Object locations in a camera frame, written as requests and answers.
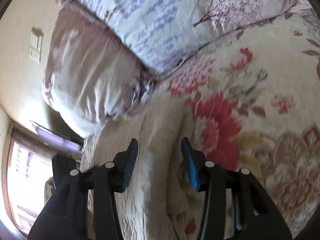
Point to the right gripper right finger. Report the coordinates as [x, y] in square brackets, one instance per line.
[255, 216]

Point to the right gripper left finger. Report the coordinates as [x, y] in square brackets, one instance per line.
[64, 216]

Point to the beige cable knit sweater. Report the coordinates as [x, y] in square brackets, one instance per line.
[159, 202]

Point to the window with curtain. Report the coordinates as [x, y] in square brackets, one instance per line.
[26, 166]

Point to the monitor screen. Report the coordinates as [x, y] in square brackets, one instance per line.
[60, 142]

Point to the floral bed sheet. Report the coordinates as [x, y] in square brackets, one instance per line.
[250, 101]

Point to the pink floral pillow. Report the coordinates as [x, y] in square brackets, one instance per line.
[90, 75]

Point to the blue lavender print pillow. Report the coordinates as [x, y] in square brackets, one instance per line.
[164, 33]

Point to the white wall switch plate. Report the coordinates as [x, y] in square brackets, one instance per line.
[35, 45]

